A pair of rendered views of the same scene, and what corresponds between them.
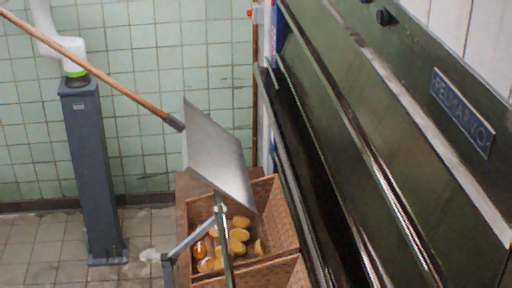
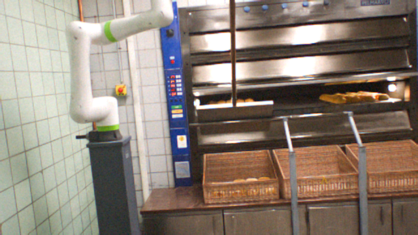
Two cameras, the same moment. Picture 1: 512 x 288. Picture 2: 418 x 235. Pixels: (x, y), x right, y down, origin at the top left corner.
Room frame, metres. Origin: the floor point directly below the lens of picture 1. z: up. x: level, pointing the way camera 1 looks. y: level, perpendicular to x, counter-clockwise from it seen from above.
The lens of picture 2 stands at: (1.71, 2.82, 1.52)
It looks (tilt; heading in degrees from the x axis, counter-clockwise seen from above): 7 degrees down; 280
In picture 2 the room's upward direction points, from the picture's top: 5 degrees counter-clockwise
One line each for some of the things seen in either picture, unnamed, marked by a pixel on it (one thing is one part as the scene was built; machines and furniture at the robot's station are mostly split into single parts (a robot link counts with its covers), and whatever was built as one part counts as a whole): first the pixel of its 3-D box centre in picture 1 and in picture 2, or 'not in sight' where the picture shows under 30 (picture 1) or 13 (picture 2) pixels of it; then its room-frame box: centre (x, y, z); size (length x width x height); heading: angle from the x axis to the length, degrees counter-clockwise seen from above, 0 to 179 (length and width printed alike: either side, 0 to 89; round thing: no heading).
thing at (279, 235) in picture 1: (237, 234); (238, 174); (2.02, 0.07, 0.72); 0.56 x 0.49 x 0.28; 8
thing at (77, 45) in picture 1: (72, 55); (104, 113); (2.66, 0.94, 1.36); 0.16 x 0.13 x 0.19; 68
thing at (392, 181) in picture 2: not in sight; (391, 164); (0.84, -0.09, 0.72); 0.56 x 0.49 x 0.28; 9
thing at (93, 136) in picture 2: (78, 73); (99, 135); (2.71, 0.93, 1.23); 0.26 x 0.15 x 0.06; 9
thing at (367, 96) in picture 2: not in sight; (351, 96); (0.97, -0.79, 1.21); 0.61 x 0.48 x 0.06; 98
